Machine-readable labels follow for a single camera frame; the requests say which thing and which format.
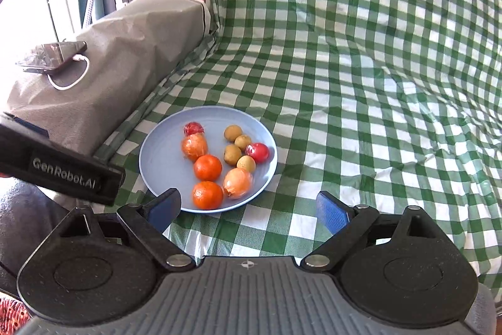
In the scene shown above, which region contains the orange mandarin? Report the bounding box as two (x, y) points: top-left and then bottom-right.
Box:
(193, 154), (223, 182)
(192, 181), (224, 210)

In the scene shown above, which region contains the white charging cable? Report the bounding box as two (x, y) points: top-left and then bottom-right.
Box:
(47, 54), (91, 90)

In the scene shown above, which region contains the black smartphone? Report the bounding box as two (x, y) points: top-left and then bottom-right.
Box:
(16, 41), (89, 76)

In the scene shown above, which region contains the person's grey trouser leg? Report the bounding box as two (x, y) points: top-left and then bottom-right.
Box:
(0, 178), (81, 294)

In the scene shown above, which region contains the light blue plate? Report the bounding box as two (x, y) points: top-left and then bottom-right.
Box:
(139, 106), (278, 213)

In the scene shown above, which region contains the yellow onion front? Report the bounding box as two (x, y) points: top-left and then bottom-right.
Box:
(223, 168), (254, 199)

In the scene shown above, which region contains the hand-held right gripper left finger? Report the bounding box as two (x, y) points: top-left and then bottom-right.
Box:
(59, 189), (197, 273)

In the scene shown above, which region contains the plastic-wrapped pale orange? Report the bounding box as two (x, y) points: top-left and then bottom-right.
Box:
(181, 133), (209, 162)

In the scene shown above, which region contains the green white checkered cloth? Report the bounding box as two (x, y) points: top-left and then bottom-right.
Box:
(94, 0), (502, 284)

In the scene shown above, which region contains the red patterned cloth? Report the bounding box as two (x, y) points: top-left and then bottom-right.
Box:
(0, 298), (30, 335)

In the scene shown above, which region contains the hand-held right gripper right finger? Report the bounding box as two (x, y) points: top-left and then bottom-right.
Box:
(300, 191), (443, 273)

